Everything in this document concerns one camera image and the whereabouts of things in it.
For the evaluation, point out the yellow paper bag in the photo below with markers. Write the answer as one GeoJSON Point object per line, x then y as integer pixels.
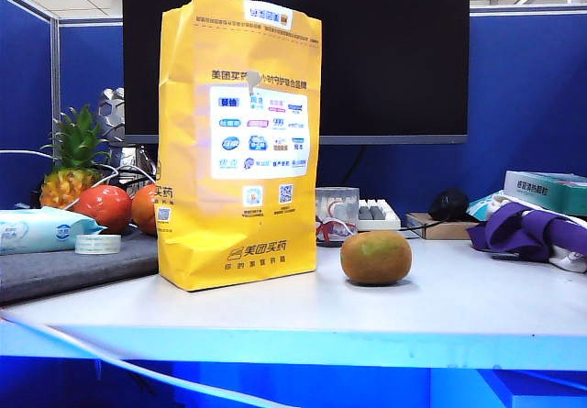
{"type": "Point", "coordinates": [192, 224]}

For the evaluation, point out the kiwifruit with green patch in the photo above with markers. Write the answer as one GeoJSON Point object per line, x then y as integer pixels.
{"type": "Point", "coordinates": [376, 259]}

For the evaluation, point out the clear plastic box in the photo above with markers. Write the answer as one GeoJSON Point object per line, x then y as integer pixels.
{"type": "Point", "coordinates": [336, 206]}

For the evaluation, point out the white grey keyboard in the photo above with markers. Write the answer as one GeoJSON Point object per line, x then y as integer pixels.
{"type": "Point", "coordinates": [377, 213]}

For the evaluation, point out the flat brown cardboard box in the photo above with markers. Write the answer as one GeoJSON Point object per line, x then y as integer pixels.
{"type": "Point", "coordinates": [435, 229]}

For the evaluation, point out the red-orange round fruit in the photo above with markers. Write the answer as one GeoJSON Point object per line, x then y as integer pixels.
{"type": "Point", "coordinates": [145, 208]}
{"type": "Point", "coordinates": [103, 206]}

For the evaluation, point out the black computer mouse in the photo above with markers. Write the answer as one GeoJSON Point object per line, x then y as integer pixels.
{"type": "Point", "coordinates": [449, 204]}

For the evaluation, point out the black computer monitor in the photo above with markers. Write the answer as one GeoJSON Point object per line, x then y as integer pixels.
{"type": "Point", "coordinates": [394, 59]}

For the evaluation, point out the blue white packet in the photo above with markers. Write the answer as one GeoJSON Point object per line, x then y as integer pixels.
{"type": "Point", "coordinates": [480, 206]}

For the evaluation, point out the silver faceted figurine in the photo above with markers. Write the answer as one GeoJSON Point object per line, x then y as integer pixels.
{"type": "Point", "coordinates": [111, 110]}

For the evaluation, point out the clear adhesive tape roll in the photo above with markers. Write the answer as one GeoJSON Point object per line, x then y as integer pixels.
{"type": "Point", "coordinates": [97, 244]}

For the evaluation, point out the pineapple with green crown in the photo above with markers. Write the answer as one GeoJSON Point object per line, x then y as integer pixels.
{"type": "Point", "coordinates": [74, 146]}

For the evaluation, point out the grey felt mat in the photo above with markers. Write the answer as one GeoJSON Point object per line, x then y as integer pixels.
{"type": "Point", "coordinates": [69, 270]}

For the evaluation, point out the purple cloth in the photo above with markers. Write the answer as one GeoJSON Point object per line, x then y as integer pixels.
{"type": "Point", "coordinates": [532, 234]}

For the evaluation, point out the teal white medicine box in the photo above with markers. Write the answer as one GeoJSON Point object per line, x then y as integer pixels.
{"type": "Point", "coordinates": [545, 190]}

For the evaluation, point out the blue white wet wipes pack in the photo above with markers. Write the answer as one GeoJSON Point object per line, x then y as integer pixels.
{"type": "Point", "coordinates": [36, 230]}

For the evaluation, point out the grey metal partition post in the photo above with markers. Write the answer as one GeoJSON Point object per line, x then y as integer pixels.
{"type": "Point", "coordinates": [55, 82]}

